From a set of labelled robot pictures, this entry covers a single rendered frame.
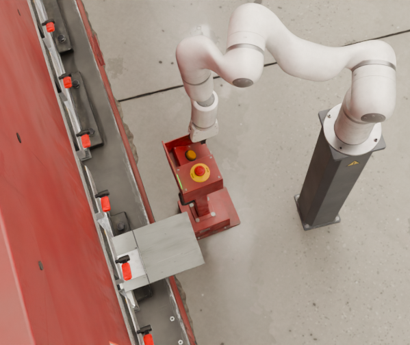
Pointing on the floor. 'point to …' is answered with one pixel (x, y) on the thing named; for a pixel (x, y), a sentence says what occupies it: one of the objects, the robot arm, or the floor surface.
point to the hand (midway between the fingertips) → (202, 138)
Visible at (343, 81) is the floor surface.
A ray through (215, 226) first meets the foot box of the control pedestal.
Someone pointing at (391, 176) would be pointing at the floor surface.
